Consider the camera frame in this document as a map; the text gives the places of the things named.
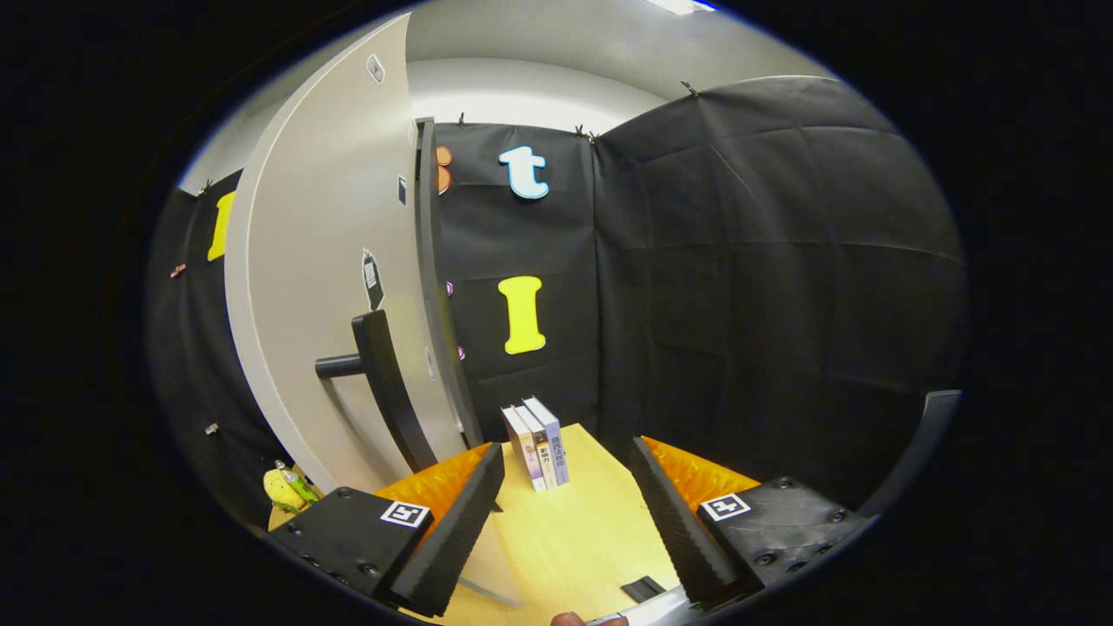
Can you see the grey curved bar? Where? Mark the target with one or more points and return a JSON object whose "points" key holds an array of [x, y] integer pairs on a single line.
{"points": [[922, 435]]}

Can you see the small black block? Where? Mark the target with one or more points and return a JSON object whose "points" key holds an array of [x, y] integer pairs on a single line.
{"points": [[643, 589]]}

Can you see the yellow plush toy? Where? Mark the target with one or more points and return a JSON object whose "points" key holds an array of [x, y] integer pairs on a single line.
{"points": [[280, 491]]}

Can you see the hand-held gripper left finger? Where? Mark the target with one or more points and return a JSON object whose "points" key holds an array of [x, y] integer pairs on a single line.
{"points": [[456, 539]]}

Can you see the black backdrop cloth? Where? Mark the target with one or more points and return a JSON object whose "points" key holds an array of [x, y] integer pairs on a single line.
{"points": [[739, 261]]}

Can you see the green label plastic bottle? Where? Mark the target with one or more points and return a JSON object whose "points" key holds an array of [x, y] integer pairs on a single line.
{"points": [[301, 487]]}

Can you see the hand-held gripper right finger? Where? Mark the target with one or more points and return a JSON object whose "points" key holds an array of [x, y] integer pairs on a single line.
{"points": [[678, 535]]}

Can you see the dark grey shoe cabinet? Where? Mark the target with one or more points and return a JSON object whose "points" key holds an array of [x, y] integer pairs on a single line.
{"points": [[428, 261]]}

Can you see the beige shoe cabinet door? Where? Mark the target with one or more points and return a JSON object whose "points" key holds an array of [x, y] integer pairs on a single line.
{"points": [[313, 217]]}

